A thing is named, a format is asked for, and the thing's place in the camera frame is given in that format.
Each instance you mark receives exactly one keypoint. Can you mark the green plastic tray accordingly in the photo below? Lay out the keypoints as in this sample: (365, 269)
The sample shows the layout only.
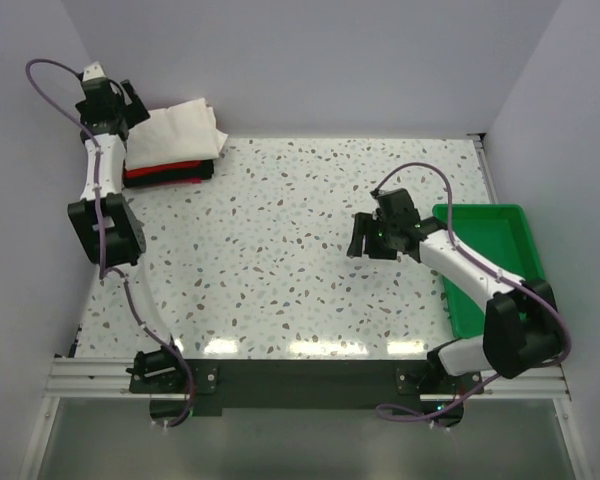
(501, 234)

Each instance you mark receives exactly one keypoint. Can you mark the white t-shirt red print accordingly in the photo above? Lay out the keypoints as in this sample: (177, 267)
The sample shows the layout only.
(184, 132)

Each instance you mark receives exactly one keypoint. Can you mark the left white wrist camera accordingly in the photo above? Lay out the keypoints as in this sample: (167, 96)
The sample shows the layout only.
(92, 72)

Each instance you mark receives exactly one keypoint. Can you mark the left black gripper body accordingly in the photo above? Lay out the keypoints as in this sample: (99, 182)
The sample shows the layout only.
(131, 107)

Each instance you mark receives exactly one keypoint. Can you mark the red folded t-shirt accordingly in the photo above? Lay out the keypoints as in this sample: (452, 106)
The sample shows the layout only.
(156, 169)

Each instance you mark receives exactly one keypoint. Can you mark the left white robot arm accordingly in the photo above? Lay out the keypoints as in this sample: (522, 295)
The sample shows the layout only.
(108, 230)

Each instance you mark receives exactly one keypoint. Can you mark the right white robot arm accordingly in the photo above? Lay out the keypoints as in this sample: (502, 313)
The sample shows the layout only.
(522, 326)

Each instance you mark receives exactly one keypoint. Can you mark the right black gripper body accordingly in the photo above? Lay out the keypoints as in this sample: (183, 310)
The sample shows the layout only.
(372, 235)

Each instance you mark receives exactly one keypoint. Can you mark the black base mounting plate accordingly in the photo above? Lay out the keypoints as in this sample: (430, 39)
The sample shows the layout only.
(209, 387)

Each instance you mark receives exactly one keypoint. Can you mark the aluminium frame rail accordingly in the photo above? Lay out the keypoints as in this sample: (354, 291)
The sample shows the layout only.
(96, 366)

